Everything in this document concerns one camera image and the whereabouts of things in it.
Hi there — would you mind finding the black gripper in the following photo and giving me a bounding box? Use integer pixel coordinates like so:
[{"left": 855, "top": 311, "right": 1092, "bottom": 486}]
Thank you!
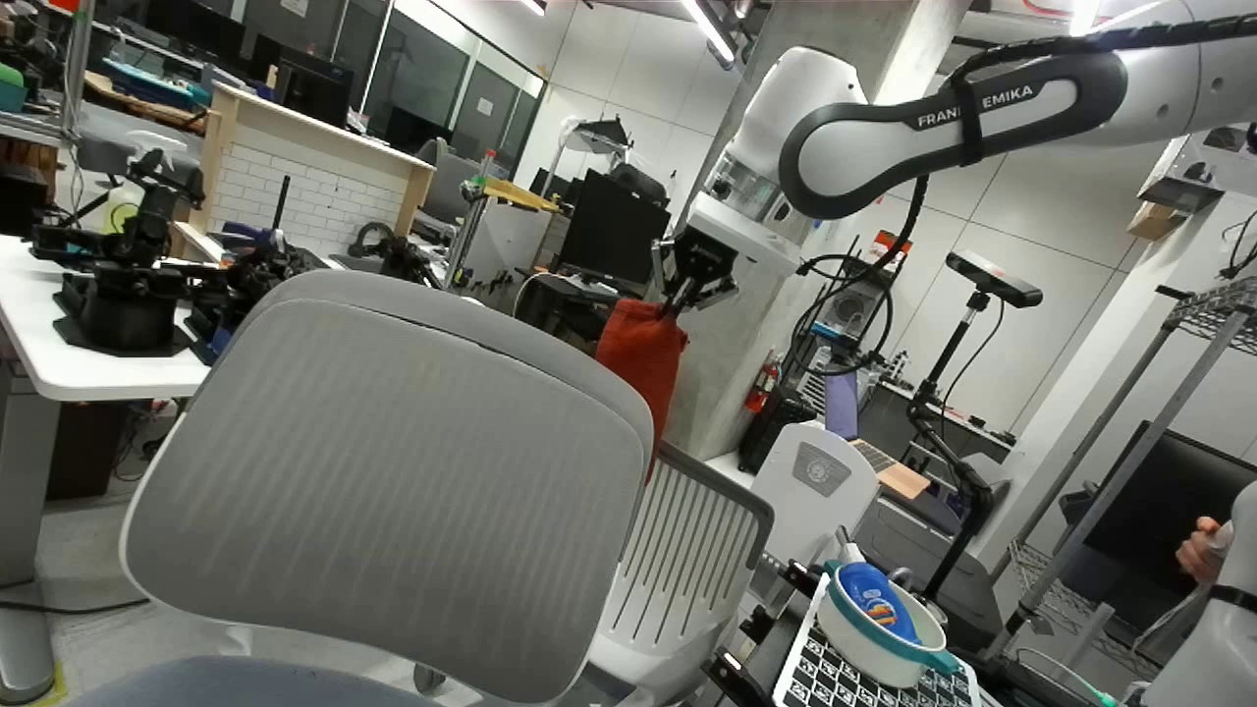
[{"left": 664, "top": 236, "right": 741, "bottom": 323}]

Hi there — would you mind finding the orange cloth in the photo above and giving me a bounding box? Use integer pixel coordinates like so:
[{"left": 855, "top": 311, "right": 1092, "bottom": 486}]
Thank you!
[{"left": 593, "top": 293, "right": 694, "bottom": 445}]

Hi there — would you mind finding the grey mesh back office chair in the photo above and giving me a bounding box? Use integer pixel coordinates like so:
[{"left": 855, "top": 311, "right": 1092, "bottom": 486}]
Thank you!
[{"left": 71, "top": 265, "right": 659, "bottom": 707}]

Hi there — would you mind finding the person bare hand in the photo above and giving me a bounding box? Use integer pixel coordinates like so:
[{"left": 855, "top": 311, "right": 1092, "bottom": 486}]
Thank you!
[{"left": 1172, "top": 511, "right": 1232, "bottom": 589}]

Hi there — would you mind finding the black machine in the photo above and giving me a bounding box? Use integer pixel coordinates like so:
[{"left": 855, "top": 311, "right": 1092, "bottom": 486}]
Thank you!
[{"left": 546, "top": 159, "right": 677, "bottom": 290}]

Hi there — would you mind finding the red fire extinguisher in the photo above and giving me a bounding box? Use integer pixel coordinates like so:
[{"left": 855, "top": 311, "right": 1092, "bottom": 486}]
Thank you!
[{"left": 738, "top": 348, "right": 784, "bottom": 420}]

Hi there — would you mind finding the black desk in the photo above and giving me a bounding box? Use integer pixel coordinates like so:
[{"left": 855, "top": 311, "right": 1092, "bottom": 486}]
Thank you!
[{"left": 512, "top": 265, "right": 621, "bottom": 345}]

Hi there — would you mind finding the purple container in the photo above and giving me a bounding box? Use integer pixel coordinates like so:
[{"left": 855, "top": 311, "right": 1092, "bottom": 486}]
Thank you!
[{"left": 821, "top": 359, "right": 864, "bottom": 445}]

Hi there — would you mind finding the white cabinet yellow top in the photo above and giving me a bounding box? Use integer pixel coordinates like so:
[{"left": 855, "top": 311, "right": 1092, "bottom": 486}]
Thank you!
[{"left": 449, "top": 172, "right": 567, "bottom": 299}]

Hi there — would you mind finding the red shelf label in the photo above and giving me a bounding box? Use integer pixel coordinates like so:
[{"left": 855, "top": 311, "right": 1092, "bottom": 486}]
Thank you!
[{"left": 867, "top": 229, "right": 915, "bottom": 272}]

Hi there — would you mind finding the white plastic jug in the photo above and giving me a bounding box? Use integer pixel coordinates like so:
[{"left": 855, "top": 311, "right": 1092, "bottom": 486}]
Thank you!
[{"left": 749, "top": 420, "right": 883, "bottom": 564}]

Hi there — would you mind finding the ceiling light strip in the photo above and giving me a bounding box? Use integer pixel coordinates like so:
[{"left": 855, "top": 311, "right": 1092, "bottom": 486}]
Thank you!
[{"left": 672, "top": 0, "right": 741, "bottom": 70}]

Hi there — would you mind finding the brown cardboard box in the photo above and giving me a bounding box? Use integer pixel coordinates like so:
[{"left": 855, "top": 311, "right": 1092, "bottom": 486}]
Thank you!
[{"left": 875, "top": 459, "right": 935, "bottom": 506}]

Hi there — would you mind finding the blue bottle white cap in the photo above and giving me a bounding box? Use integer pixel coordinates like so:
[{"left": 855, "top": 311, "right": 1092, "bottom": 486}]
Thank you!
[{"left": 837, "top": 543, "right": 923, "bottom": 637}]

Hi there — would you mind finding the dark glass partition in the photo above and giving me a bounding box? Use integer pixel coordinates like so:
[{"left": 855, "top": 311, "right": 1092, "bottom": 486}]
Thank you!
[{"left": 241, "top": 0, "right": 546, "bottom": 180}]

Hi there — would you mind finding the white tiled wooden box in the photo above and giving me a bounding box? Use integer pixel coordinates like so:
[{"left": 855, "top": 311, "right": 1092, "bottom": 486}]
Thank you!
[{"left": 192, "top": 82, "right": 440, "bottom": 261}]

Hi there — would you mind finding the white bowl teal rim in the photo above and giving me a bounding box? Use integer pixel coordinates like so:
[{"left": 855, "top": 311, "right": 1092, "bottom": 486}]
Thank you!
[{"left": 812, "top": 561, "right": 951, "bottom": 691}]

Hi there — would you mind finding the black mechanical gadget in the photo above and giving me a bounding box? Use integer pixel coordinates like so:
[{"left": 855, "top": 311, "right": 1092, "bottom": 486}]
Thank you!
[{"left": 182, "top": 172, "right": 339, "bottom": 365}]

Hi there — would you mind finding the black flat screen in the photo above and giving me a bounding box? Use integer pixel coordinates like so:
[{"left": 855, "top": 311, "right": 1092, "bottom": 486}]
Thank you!
[{"left": 1058, "top": 420, "right": 1257, "bottom": 661}]

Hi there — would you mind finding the cluttered storage shelf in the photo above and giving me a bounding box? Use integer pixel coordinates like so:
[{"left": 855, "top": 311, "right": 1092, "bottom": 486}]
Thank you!
[{"left": 0, "top": 0, "right": 220, "bottom": 150}]

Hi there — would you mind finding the white work table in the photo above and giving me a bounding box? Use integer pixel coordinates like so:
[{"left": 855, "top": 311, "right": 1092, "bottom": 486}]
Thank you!
[{"left": 0, "top": 231, "right": 220, "bottom": 701}]

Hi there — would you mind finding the black wire shelf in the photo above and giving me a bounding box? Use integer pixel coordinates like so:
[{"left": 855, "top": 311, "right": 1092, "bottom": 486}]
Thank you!
[{"left": 788, "top": 231, "right": 915, "bottom": 435}]

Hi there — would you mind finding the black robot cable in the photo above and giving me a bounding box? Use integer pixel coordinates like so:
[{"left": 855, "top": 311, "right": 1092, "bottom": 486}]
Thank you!
[{"left": 788, "top": 172, "right": 935, "bottom": 386}]

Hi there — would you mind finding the black stereo camera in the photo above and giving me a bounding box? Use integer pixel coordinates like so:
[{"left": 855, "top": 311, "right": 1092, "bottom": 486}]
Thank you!
[{"left": 941, "top": 252, "right": 1050, "bottom": 315}]

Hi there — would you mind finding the black camera tripod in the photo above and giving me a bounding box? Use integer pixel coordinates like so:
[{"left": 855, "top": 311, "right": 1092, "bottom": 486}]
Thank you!
[{"left": 905, "top": 303, "right": 996, "bottom": 604}]

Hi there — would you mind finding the brown wall box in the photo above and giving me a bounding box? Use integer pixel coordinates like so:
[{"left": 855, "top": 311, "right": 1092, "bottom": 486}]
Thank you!
[{"left": 1127, "top": 193, "right": 1189, "bottom": 243}]

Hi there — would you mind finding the grey wire rack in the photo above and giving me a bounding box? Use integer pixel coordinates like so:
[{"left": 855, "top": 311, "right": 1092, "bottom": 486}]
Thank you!
[{"left": 978, "top": 278, "right": 1257, "bottom": 661}]

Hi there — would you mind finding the black camera rig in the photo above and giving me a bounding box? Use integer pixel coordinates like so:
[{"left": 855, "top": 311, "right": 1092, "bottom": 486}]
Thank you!
[{"left": 29, "top": 143, "right": 212, "bottom": 359}]

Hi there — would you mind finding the black floor cable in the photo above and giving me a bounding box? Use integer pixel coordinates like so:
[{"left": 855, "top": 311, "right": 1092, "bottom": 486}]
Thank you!
[{"left": 0, "top": 582, "right": 152, "bottom": 619}]

